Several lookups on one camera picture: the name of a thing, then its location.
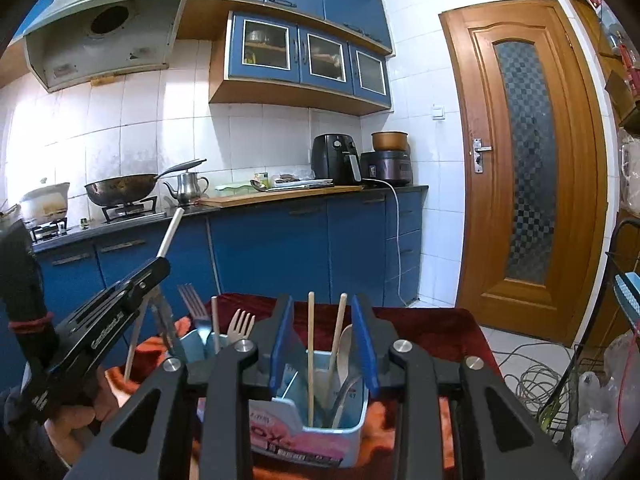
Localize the blue kitchen base cabinets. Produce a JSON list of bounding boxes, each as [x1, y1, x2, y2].
[[0, 185, 430, 386]]

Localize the brown pot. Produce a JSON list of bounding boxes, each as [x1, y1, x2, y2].
[[371, 131, 409, 152]]

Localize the person's left hand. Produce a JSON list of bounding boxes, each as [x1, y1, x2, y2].
[[42, 367, 133, 463]]

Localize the pale plastic fork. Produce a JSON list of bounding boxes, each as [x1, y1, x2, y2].
[[227, 308, 257, 347]]

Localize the person's left forearm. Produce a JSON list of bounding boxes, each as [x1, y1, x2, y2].
[[0, 387, 68, 480]]

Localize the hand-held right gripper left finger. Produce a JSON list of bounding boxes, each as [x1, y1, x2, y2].
[[65, 294, 296, 480]]

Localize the white power cable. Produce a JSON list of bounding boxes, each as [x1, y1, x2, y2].
[[367, 177, 408, 306]]

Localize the wooden door with glass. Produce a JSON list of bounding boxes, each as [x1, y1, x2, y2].
[[439, 0, 608, 348]]

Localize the thin bamboo chopstick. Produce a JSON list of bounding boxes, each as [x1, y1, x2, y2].
[[307, 291, 316, 426]]

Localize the white cooking pot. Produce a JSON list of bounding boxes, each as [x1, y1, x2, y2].
[[19, 180, 71, 223]]

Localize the coiled cables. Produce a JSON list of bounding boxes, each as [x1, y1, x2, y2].
[[492, 342, 581, 428]]

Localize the white plastic bag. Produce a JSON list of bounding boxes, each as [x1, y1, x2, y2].
[[617, 127, 640, 211]]

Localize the grey range hood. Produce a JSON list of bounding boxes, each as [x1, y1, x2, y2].
[[22, 0, 188, 93]]

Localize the glass-door wall cabinet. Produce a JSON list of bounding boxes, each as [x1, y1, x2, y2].
[[209, 10, 393, 116]]

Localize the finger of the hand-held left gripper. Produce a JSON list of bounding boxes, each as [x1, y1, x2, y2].
[[54, 257, 172, 378], [147, 290, 187, 363]]

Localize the black wire rack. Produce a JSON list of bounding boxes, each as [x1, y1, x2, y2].
[[537, 220, 640, 480]]

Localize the gas stove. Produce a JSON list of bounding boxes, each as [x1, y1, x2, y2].
[[27, 196, 167, 243]]

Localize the wooden cutting board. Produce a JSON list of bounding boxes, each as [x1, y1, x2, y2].
[[197, 185, 365, 207]]

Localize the red and cream blanket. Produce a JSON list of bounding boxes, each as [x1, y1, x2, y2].
[[102, 292, 501, 480]]

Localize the black air fryer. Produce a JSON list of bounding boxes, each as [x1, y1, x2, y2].
[[311, 133, 362, 187]]

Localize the clear plastic bag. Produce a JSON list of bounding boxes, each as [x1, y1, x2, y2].
[[570, 330, 640, 480]]

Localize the steel kettle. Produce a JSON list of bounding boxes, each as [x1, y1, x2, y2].
[[162, 171, 210, 207]]

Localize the white plastic spoon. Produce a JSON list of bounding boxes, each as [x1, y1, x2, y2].
[[334, 324, 357, 428]]

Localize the wooden shelf with items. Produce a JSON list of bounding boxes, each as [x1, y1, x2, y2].
[[560, 0, 640, 131]]

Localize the pale green tray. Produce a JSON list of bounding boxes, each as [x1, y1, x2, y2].
[[215, 181, 257, 196]]

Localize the dark rice cooker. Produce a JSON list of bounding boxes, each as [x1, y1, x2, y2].
[[360, 150, 413, 187]]

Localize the metal door handle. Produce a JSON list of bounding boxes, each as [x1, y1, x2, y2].
[[471, 138, 493, 175]]

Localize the black wok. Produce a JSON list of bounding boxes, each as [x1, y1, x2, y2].
[[84, 158, 207, 208]]

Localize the light blue utensil box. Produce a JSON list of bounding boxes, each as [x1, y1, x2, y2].
[[177, 327, 371, 468]]

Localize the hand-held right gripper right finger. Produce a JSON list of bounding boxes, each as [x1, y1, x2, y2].
[[350, 294, 576, 480]]

